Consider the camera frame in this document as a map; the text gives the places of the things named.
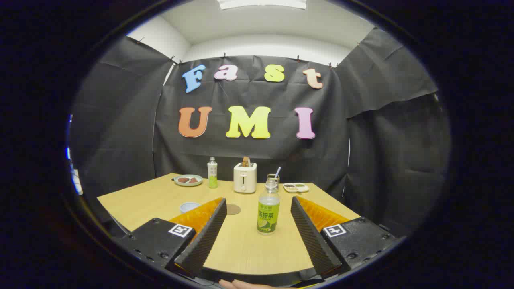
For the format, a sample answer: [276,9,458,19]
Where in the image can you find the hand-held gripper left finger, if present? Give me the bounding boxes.
[114,197,228,279]

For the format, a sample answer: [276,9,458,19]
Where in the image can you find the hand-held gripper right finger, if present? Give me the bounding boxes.
[290,195,399,279]

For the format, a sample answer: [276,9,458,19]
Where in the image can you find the green label juice bottle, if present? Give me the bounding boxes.
[257,180,280,235]

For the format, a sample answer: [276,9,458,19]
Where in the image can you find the slim capped green drink bottle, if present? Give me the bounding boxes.
[207,157,218,189]

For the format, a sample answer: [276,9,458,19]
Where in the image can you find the wooden table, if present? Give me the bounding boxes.
[97,173,361,275]

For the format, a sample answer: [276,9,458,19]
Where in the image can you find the pale green plate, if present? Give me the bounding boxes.
[173,174,204,187]

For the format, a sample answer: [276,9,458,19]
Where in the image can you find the white toaster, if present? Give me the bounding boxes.
[233,162,257,194]

